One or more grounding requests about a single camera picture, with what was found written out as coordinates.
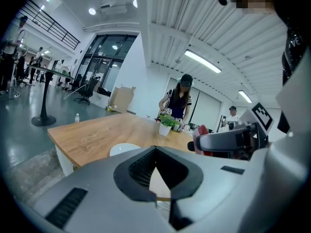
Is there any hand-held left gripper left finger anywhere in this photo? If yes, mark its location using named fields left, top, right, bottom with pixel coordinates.
left=33, top=146, right=171, bottom=233

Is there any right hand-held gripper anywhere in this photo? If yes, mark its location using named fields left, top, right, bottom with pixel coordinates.
left=187, top=102, right=275, bottom=160

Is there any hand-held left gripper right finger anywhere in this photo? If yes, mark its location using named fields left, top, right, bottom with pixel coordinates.
left=155, top=146, right=265, bottom=233

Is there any small red object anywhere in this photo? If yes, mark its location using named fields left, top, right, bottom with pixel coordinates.
left=192, top=124, right=209, bottom=156

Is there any white round plate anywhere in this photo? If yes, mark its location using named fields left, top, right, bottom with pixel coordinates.
left=109, top=143, right=142, bottom=157

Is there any short ceiling tube light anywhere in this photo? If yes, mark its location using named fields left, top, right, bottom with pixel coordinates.
left=238, top=90, right=253, bottom=104

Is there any white table leg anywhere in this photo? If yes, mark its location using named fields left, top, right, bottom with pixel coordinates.
left=54, top=145, right=75, bottom=177

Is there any green plant in white pot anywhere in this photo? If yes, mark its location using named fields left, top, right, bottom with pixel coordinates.
left=158, top=114, right=181, bottom=137

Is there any long ceiling tube light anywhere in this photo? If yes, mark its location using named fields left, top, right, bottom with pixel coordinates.
left=184, top=49, right=223, bottom=74

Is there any brown cardboard box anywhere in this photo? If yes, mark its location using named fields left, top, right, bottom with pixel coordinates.
left=107, top=86, right=137, bottom=114

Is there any black office chair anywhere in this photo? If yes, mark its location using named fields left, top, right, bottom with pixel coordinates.
left=73, top=76, right=95, bottom=104

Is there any person's black speckled shirt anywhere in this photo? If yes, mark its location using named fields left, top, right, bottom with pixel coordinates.
left=276, top=8, right=311, bottom=87

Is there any black balcony railing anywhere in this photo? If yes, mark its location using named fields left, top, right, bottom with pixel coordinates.
left=24, top=0, right=81, bottom=51

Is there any black pedestal table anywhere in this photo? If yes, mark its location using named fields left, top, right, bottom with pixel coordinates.
left=26, top=64, right=74, bottom=127

